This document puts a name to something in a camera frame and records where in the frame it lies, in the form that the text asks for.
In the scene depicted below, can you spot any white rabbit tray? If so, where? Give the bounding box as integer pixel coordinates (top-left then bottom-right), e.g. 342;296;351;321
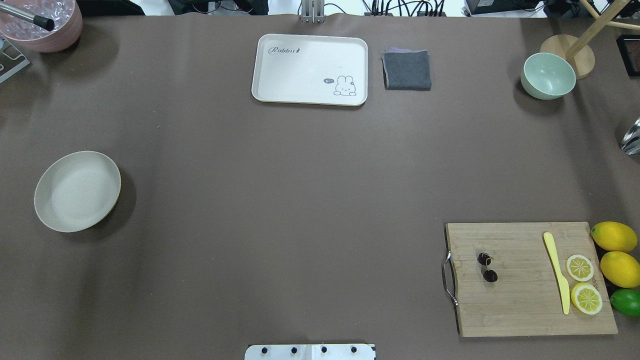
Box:
251;33;369;107

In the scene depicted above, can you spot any dark red cherry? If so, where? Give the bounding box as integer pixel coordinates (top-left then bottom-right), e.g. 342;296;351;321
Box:
477;251;493;267
482;269;498;283

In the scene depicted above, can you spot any grey folded cloth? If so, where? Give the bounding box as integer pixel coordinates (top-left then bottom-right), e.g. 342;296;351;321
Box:
381;48;432;91

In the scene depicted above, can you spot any bamboo cutting board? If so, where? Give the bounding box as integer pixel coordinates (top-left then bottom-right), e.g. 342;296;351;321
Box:
442;222;618;338

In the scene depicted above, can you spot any yellow plastic knife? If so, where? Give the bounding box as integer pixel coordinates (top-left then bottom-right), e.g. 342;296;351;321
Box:
542;231;571;315

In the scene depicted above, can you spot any beige round plate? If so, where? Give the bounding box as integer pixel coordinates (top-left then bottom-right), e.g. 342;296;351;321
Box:
33;150;122;233

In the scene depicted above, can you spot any mint green bowl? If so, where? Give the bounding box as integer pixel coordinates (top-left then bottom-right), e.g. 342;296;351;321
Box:
519;52;577;100

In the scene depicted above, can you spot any wooden cup stand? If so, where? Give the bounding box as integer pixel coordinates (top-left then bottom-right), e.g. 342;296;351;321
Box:
539;0;639;80

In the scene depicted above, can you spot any yellow lemon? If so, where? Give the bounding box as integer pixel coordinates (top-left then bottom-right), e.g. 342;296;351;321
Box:
599;251;640;289
590;221;638;253

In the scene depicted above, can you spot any metal ice scoop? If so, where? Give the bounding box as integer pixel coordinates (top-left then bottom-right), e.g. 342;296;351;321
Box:
620;117;640;156

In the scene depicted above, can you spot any pink bowl with ice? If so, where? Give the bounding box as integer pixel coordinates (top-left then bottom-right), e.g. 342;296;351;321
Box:
0;0;83;53

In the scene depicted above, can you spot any metal muddler stick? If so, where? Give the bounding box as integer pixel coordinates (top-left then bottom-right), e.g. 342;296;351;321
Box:
0;1;55;32

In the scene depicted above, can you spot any green lime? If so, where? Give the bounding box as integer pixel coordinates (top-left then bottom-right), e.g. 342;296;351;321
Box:
609;288;640;317

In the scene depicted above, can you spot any white cup rack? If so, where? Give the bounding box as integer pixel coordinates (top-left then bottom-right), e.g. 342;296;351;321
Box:
0;35;31;84

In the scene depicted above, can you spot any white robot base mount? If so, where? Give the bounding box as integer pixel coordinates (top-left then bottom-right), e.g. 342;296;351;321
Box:
244;343;377;360

